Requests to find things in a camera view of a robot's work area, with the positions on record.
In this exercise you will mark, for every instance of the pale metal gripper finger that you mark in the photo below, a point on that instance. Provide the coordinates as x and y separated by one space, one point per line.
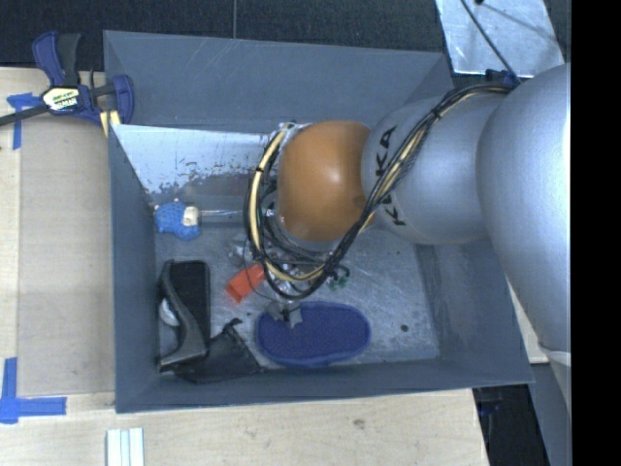
294 318
277 310

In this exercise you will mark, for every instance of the orange-red plastic piece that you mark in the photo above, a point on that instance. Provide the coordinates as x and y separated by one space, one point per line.
245 282

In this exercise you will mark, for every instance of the black cloth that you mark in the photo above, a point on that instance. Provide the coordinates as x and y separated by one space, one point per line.
225 357

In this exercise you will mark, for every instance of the grey metal bin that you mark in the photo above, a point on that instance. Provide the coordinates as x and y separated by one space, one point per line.
388 309

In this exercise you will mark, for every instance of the blue knitted toy animal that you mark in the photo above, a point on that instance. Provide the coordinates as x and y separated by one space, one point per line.
171 219

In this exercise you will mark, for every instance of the pale wood flat board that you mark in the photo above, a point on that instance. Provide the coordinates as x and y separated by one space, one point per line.
63 260

